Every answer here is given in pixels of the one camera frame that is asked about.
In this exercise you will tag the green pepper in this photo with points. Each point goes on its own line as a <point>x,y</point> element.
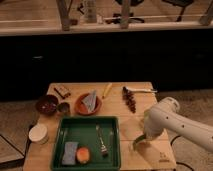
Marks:
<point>137,140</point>

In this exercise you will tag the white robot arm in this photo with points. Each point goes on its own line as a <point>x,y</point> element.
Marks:
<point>164,115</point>

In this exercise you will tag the small dark cup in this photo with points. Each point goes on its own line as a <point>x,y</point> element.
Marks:
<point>64,108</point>

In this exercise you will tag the white paper cup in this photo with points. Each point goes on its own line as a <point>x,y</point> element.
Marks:
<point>39,134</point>

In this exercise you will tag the grey folded cloth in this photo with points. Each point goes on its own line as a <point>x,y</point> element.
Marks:
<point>90,101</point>

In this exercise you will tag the dark grape bunch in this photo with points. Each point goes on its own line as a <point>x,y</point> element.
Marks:
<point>128,97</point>

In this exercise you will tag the orange plate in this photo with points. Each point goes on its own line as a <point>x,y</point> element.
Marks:
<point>81,109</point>

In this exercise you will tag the brown chocolate bar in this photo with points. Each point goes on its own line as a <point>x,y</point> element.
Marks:
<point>62,91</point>

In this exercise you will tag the green plastic tray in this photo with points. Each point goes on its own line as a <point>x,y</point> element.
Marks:
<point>83,131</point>

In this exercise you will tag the metal fork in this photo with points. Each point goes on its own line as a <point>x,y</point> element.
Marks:
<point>103,148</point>

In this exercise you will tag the dark brown bowl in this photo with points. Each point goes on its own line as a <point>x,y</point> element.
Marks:
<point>47,104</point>

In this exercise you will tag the orange fruit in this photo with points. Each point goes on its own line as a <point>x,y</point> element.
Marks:
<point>83,155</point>

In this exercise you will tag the blue sponge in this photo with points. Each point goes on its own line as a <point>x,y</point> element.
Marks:
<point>69,156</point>

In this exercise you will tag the white handled utensil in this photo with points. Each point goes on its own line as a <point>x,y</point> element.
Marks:
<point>141,90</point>

